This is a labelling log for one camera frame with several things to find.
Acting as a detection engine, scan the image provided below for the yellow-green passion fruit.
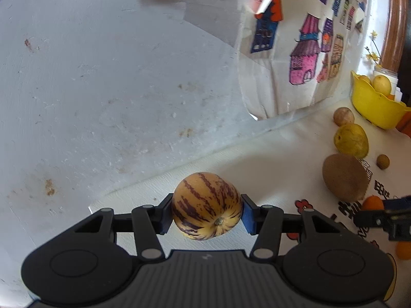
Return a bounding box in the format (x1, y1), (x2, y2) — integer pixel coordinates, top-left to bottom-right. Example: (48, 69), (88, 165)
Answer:
(334, 123), (369, 159)

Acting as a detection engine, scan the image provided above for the white printed table cloth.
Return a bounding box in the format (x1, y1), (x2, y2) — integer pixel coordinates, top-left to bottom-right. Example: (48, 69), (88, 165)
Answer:
(88, 97), (411, 302)

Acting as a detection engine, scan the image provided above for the small brown longan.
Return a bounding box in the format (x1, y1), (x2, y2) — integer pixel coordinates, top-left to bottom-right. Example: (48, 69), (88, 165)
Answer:
(376, 154), (390, 170)

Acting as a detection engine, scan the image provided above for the wooden frame edge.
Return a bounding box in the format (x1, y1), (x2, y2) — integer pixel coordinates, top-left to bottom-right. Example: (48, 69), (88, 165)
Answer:
(380, 0), (409, 72)

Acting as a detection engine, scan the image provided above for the orange fruit at edge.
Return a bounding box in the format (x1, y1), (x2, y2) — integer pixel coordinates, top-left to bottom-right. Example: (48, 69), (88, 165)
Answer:
(396, 241), (411, 261)

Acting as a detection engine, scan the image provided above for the small orange tangerine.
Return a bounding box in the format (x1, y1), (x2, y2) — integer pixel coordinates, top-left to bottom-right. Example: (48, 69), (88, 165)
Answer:
(361, 195), (385, 211)

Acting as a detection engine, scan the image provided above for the striped pepino melon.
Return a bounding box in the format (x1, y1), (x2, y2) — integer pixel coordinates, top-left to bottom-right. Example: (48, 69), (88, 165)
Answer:
(171, 172), (243, 240)

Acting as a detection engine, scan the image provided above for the round tan walnut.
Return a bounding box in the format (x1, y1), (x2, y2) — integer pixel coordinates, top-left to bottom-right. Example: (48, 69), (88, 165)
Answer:
(333, 107), (354, 127)

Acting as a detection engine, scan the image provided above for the yellow plastic bowl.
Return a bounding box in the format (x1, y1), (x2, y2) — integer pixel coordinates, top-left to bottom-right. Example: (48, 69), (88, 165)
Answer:
(351, 71), (410, 130)

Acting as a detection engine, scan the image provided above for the white jar with flowers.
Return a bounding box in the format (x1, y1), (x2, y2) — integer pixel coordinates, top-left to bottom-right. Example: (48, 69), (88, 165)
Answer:
(365, 30), (398, 88)

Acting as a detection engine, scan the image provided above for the colourful houses drawing paper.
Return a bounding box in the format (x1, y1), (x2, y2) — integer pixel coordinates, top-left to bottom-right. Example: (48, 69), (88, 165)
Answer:
(238, 0), (367, 120)

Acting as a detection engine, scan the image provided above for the yellow lemon in bowl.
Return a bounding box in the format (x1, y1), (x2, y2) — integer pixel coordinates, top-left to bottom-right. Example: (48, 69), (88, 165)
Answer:
(372, 74), (391, 97)

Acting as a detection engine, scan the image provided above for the brown kiwi fruit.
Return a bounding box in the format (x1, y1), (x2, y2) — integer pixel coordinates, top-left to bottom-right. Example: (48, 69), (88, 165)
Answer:
(322, 154), (369, 203)

